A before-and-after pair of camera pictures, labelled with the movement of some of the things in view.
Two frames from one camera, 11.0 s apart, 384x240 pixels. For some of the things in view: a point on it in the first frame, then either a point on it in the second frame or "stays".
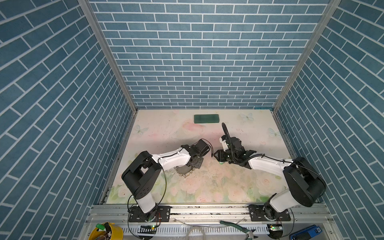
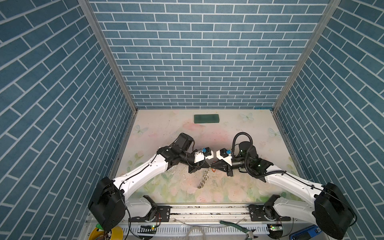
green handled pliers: x=250 y=235 stays
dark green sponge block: x=206 y=118 stays
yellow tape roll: x=117 y=233 stays
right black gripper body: x=226 y=156 to x=228 y=169
